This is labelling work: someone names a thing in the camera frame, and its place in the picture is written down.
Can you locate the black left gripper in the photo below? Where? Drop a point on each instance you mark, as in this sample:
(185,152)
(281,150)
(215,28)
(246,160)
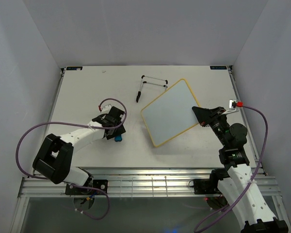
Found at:
(120,130)

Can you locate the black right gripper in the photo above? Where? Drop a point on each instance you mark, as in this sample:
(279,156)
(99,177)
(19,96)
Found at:
(205,116)

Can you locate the blue whiteboard eraser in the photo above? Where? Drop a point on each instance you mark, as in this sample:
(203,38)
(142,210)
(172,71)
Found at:
(118,138)

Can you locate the yellow framed whiteboard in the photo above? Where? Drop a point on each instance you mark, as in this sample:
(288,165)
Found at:
(170,114)

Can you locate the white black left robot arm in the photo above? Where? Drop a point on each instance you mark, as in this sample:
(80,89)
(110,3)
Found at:
(54,157)

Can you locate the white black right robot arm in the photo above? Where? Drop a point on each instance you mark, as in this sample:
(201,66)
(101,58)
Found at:
(236,181)

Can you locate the black metal whiteboard stand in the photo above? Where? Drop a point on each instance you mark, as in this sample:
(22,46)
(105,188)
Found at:
(149,80)

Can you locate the blue right table label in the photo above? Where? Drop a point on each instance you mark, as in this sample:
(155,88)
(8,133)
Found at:
(218,67)

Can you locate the blue table label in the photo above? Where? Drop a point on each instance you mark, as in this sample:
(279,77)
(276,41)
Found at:
(218,67)
(73,68)

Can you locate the blue left table label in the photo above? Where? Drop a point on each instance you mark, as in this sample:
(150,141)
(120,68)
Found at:
(73,68)

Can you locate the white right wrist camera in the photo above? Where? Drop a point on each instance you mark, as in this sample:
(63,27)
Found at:
(234,106)

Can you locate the aluminium frame rail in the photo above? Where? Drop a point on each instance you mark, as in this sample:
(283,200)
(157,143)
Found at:
(126,183)

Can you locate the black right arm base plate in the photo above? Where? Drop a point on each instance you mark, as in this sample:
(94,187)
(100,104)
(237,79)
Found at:
(203,186)

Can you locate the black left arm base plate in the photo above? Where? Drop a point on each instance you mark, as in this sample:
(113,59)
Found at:
(93,187)

